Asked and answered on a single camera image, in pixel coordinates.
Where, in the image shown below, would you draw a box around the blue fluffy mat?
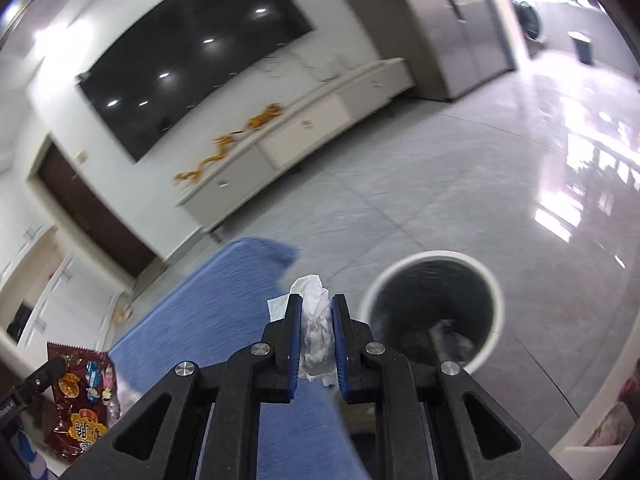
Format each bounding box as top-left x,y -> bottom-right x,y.
107,237 -> 371,480

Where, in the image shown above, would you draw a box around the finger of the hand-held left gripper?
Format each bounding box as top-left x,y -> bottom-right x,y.
0,355 -> 68,413

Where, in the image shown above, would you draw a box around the large black wall television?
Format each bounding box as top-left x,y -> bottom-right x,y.
75,0 -> 316,163

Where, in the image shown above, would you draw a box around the white tissue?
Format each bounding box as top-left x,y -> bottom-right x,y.
267,274 -> 338,388

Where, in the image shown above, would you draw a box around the brown doormat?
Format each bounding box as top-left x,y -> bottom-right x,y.
132,260 -> 166,296

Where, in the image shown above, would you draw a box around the crumpled grey wrapper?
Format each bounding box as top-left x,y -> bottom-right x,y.
427,317 -> 476,361

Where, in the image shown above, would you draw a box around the grey steel refrigerator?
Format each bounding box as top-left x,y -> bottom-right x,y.
380,0 -> 518,103

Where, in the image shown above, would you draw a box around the red snack packet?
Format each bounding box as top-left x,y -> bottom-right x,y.
44,341 -> 121,463

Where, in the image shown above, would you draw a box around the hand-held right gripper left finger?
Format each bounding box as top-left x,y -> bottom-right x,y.
60,294 -> 303,480

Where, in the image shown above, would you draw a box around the small dark green bin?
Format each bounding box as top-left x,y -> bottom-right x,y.
568,31 -> 596,66

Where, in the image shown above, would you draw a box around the floral cloth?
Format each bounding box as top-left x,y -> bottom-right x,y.
582,380 -> 638,448

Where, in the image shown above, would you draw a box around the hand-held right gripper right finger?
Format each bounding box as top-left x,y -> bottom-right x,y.
330,294 -> 576,480

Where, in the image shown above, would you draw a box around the golden dragon ornament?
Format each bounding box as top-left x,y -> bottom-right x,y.
174,104 -> 286,186

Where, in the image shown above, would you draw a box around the white bin with black liner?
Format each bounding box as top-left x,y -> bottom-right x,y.
361,250 -> 503,376

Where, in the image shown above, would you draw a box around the white television cabinet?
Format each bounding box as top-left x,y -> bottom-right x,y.
175,57 -> 416,233

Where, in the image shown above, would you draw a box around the white panelled cupboard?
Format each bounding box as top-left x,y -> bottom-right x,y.
0,160 -> 123,356

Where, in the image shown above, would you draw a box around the dark brown door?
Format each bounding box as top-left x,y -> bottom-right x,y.
37,142 -> 161,278

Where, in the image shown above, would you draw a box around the washing machine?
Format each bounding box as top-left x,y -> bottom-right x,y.
512,0 -> 546,43

